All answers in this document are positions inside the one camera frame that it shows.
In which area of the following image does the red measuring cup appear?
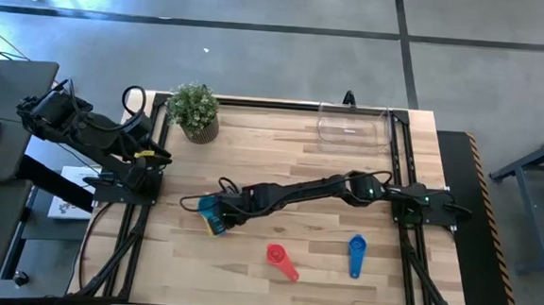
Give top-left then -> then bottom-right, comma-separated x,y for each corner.
264,242 -> 302,284

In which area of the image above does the white printed booklet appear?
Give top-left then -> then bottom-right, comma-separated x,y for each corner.
47,162 -> 105,223

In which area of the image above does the blue and yellow measuring cup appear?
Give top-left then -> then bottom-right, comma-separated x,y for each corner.
195,194 -> 230,239

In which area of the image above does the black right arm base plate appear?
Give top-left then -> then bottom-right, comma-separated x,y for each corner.
390,181 -> 460,230

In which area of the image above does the small bright blue measuring cup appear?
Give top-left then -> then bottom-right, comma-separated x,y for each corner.
346,233 -> 368,280

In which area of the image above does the potted green plant ribbed pot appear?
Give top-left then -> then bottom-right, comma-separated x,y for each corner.
163,80 -> 224,146

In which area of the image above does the dark blue table frame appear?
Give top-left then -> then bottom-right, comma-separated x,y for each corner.
483,119 -> 544,277

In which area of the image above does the black desk caster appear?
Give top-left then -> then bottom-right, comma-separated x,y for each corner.
11,270 -> 30,289

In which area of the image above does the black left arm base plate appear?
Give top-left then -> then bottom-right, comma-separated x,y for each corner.
91,164 -> 164,207

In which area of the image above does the black mat hazard stripe edge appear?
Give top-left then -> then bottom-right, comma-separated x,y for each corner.
425,129 -> 535,305

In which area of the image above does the clear plastic basket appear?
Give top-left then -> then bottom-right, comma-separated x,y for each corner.
314,100 -> 395,157

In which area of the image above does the grey desk with keyboard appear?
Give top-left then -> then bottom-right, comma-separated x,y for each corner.
0,59 -> 60,186

